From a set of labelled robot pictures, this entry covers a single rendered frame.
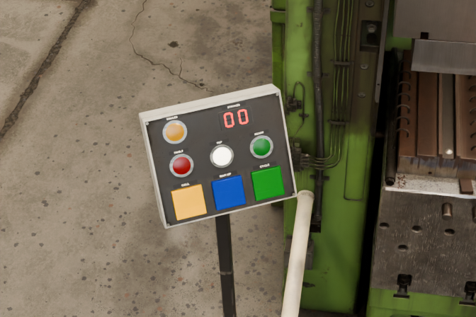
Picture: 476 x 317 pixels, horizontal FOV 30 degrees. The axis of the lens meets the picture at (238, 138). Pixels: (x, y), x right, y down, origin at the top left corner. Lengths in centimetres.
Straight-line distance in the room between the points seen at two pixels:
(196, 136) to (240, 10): 226
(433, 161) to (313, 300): 96
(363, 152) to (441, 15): 64
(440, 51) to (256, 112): 45
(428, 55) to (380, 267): 75
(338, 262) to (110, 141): 126
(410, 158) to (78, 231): 156
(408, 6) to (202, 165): 61
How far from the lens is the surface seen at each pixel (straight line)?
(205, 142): 213
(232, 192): 217
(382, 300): 272
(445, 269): 257
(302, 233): 255
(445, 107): 244
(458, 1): 198
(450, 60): 208
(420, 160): 232
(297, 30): 223
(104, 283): 329
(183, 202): 215
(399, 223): 242
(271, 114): 215
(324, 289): 305
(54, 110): 393
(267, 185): 218
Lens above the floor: 266
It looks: 46 degrees down
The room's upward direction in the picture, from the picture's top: 3 degrees counter-clockwise
